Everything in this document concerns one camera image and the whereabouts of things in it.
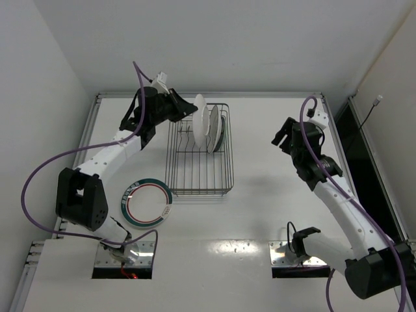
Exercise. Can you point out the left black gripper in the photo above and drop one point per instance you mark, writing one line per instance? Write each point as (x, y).
(175, 106)

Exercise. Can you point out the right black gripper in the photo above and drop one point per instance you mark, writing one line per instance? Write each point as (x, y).
(289, 134)

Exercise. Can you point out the green red rimmed plate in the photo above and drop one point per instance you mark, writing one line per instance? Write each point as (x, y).
(146, 203)
(200, 121)

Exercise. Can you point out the white grey rimmed plate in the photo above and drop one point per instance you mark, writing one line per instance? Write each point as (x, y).
(213, 129)

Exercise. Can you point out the small blue patterned plate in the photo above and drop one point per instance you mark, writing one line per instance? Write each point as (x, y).
(221, 137)

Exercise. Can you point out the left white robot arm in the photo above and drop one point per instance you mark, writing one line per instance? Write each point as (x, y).
(81, 197)

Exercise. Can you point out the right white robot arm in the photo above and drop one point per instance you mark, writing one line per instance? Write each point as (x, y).
(371, 263)

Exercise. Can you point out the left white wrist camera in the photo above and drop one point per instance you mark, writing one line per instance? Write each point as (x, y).
(159, 83)

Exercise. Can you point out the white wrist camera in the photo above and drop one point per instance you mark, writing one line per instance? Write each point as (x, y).
(159, 83)
(318, 118)

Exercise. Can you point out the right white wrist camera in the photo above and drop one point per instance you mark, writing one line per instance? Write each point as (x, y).
(318, 118)

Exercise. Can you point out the metal wire dish rack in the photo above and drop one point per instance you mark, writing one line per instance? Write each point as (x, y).
(192, 171)

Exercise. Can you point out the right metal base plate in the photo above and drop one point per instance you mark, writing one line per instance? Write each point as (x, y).
(280, 258)

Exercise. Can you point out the metal base plate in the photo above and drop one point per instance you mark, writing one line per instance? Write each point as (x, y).
(136, 255)
(280, 258)

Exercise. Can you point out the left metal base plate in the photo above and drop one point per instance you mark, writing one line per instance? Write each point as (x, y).
(136, 255)

